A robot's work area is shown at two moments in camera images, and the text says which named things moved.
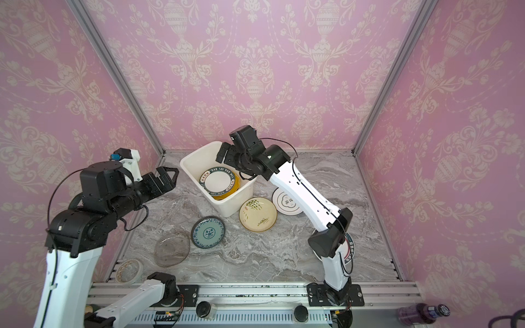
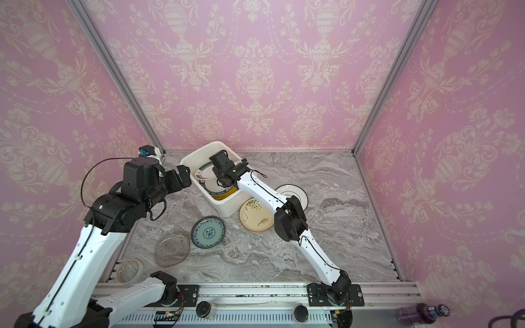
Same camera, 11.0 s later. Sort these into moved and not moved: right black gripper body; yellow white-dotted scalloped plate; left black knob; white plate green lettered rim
Moved: right black gripper body
Not moved: left black knob; white plate green lettered rim; yellow white-dotted scalloped plate
